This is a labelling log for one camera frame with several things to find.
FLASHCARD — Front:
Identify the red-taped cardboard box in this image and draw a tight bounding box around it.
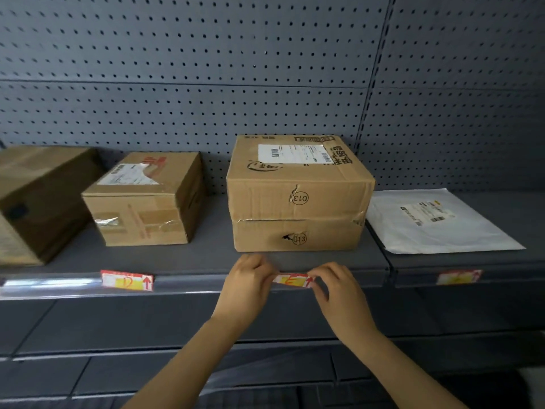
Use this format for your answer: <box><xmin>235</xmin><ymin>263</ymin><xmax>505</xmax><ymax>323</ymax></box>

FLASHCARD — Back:
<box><xmin>81</xmin><ymin>151</ymin><xmax>206</xmax><ymax>247</ymax></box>

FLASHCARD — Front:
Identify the cardboard box with shipping label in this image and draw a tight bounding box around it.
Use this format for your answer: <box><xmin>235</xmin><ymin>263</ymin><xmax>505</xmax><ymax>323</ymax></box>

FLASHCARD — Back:
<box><xmin>226</xmin><ymin>134</ymin><xmax>376</xmax><ymax>223</ymax></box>

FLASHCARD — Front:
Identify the large brown cardboard box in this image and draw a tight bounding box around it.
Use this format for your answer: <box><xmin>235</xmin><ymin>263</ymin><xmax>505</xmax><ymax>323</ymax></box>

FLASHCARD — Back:
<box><xmin>0</xmin><ymin>145</ymin><xmax>106</xmax><ymax>267</ymax></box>

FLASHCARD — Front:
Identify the grey pegboard back panel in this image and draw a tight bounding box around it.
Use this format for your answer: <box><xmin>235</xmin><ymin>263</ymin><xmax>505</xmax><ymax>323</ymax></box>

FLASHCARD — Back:
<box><xmin>0</xmin><ymin>0</ymin><xmax>393</xmax><ymax>196</ymax></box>
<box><xmin>357</xmin><ymin>0</ymin><xmax>545</xmax><ymax>193</ymax></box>

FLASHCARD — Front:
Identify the person's left hand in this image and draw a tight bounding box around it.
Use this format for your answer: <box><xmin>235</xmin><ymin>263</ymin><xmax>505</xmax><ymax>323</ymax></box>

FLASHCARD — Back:
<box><xmin>211</xmin><ymin>253</ymin><xmax>278</xmax><ymax>333</ymax></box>

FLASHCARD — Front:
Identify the clear plastic label strip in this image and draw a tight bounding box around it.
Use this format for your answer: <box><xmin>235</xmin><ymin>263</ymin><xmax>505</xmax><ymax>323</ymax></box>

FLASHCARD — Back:
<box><xmin>0</xmin><ymin>272</ymin><xmax>389</xmax><ymax>301</ymax></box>

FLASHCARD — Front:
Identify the person's left forearm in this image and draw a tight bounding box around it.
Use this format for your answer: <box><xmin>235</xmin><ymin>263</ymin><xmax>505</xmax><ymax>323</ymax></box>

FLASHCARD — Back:
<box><xmin>123</xmin><ymin>314</ymin><xmax>257</xmax><ymax>409</ymax></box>

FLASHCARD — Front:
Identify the grey metal shelf board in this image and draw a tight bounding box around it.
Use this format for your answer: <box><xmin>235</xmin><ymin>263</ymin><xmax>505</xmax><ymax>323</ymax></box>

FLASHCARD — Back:
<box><xmin>0</xmin><ymin>192</ymin><xmax>391</xmax><ymax>301</ymax></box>
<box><xmin>366</xmin><ymin>189</ymin><xmax>545</xmax><ymax>290</ymax></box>
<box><xmin>0</xmin><ymin>334</ymin><xmax>545</xmax><ymax>409</ymax></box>

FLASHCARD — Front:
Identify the white red shelf label tag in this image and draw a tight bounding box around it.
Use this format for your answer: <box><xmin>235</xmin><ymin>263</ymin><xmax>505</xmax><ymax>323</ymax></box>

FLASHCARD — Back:
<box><xmin>100</xmin><ymin>270</ymin><xmax>155</xmax><ymax>292</ymax></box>
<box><xmin>272</xmin><ymin>273</ymin><xmax>316</xmax><ymax>289</ymax></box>
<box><xmin>436</xmin><ymin>269</ymin><xmax>483</xmax><ymax>286</ymax></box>

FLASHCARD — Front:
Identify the white plastic mailer bag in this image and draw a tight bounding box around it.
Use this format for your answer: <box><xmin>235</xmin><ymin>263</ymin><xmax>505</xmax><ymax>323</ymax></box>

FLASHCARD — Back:
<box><xmin>365</xmin><ymin>187</ymin><xmax>526</xmax><ymax>255</ymax></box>

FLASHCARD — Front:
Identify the flat cardboard box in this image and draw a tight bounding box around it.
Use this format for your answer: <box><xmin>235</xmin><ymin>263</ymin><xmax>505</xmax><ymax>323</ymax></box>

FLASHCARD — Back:
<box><xmin>232</xmin><ymin>216</ymin><xmax>368</xmax><ymax>253</ymax></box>

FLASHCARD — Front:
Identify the person's right forearm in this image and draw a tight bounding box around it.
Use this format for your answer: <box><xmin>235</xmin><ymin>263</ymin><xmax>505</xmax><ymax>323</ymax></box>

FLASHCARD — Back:
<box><xmin>336</xmin><ymin>328</ymin><xmax>470</xmax><ymax>409</ymax></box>

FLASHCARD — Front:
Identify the person's right hand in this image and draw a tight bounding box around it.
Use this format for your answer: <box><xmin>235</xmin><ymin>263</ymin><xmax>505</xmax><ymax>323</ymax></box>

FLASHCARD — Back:
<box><xmin>306</xmin><ymin>262</ymin><xmax>380</xmax><ymax>348</ymax></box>

